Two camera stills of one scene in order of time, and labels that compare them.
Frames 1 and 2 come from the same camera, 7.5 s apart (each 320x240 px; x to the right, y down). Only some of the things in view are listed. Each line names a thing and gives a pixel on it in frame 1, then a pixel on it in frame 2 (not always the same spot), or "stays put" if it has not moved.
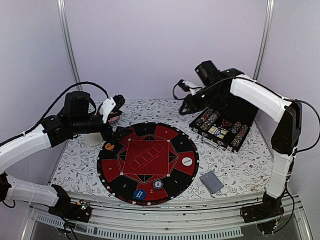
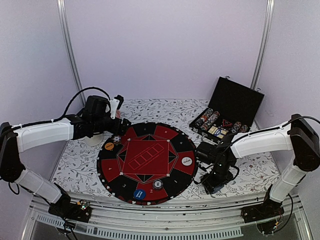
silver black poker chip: [158, 184] stays put
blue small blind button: [139, 194] stays put
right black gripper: [193, 107] to [209, 184]
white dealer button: [187, 161] stays put
